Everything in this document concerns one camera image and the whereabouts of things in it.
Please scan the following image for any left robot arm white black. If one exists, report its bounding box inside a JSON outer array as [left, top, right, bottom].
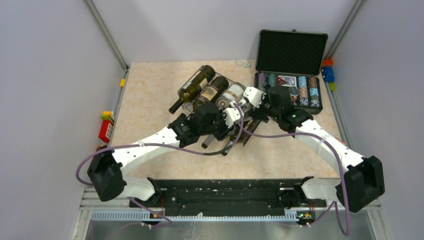
[[87, 103, 244, 207]]

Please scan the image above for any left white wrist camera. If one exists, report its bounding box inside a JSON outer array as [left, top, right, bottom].
[[223, 107, 244, 129]]

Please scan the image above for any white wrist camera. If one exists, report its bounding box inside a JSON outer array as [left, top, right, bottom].
[[243, 86, 266, 108], [223, 107, 244, 129]]

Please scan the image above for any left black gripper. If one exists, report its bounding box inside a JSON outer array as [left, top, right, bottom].
[[200, 108, 238, 142]]

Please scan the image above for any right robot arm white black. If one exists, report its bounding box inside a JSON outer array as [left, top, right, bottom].
[[243, 86, 386, 213]]

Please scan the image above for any green wine bottle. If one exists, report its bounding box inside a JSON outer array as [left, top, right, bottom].
[[193, 76, 229, 110], [221, 119, 263, 157], [201, 134, 215, 149]]

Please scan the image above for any small clear glass lid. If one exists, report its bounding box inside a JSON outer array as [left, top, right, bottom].
[[234, 59, 251, 68]]

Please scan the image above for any green wine bottle back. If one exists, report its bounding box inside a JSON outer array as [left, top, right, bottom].
[[221, 119, 263, 157]]

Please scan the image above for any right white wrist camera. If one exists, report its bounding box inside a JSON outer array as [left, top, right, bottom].
[[243, 86, 266, 108]]

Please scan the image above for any dark bottle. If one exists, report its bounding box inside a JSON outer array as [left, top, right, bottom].
[[168, 65, 216, 114]]

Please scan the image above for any clear tall glass bottle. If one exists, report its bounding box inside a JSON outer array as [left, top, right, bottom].
[[215, 82, 246, 109]]

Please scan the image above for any black poker chip case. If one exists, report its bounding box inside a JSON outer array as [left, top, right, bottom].
[[254, 29, 328, 115]]

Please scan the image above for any red toy block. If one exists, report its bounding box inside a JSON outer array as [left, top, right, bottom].
[[98, 111, 115, 143]]

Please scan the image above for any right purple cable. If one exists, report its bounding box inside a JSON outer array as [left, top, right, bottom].
[[231, 102, 353, 238]]

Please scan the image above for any blue orange toy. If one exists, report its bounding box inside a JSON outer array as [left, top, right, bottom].
[[321, 58, 336, 92]]

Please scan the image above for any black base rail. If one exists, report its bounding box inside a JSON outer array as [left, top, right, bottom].
[[129, 178, 327, 217]]

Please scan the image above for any black wire wine rack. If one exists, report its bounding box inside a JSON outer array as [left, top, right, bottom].
[[169, 65, 260, 149]]

